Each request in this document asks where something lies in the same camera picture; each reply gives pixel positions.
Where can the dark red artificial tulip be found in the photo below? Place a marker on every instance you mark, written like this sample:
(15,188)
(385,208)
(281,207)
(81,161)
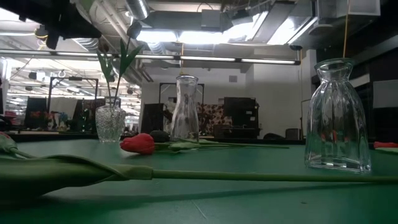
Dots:
(134,30)
(105,67)

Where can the large ribbed glass vase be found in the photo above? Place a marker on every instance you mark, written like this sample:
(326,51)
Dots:
(337,109)

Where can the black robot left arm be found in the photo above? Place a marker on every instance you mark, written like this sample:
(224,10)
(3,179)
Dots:
(62,18)

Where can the tall glass carafe vase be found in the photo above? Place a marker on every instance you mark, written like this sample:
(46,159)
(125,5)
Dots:
(185,118)

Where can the round textured glass vase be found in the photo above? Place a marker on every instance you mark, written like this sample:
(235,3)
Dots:
(109,124)

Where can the red patterned panel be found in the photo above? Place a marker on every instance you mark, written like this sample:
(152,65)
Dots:
(214,115)

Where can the black computer monitor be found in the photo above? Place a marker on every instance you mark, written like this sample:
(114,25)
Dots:
(241,112)

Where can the dark cabinet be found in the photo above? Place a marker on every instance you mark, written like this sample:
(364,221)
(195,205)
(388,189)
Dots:
(152,118)

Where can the long horizontal light bar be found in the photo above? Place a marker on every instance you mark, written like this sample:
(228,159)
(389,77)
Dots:
(211,58)

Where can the black bag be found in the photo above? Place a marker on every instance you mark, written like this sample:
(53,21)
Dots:
(273,136)

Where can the grey ceiling unit box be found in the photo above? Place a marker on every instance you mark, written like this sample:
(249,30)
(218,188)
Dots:
(211,20)

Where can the grey bin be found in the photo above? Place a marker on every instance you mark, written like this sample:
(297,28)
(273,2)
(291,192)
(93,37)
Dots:
(293,133)

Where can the dark monitor screen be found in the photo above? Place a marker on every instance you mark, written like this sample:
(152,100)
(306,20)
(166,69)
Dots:
(35,107)

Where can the grey wall vent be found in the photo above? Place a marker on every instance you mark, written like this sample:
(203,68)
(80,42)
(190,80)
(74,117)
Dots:
(233,78)

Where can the silver round ceiling duct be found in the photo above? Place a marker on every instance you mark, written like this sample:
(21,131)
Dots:
(138,8)

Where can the rectangular metal ceiling duct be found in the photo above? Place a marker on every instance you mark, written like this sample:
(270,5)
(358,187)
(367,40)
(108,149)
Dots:
(348,7)

